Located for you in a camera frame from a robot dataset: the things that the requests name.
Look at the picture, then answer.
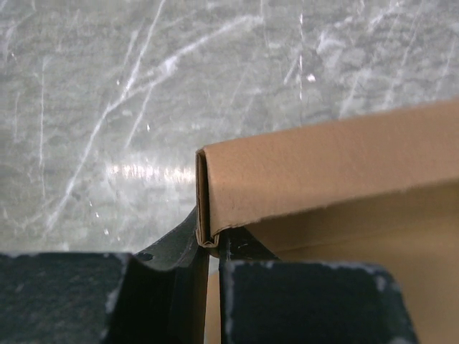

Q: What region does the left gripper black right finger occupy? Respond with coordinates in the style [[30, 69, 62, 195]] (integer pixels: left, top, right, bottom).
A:
[[219, 229, 418, 343]]

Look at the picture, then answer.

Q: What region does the brown cardboard box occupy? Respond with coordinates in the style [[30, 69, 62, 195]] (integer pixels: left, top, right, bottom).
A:
[[196, 99, 458, 343]]

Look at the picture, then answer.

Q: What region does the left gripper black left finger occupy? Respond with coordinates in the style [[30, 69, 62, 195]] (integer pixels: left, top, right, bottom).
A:
[[1, 212, 209, 343]]

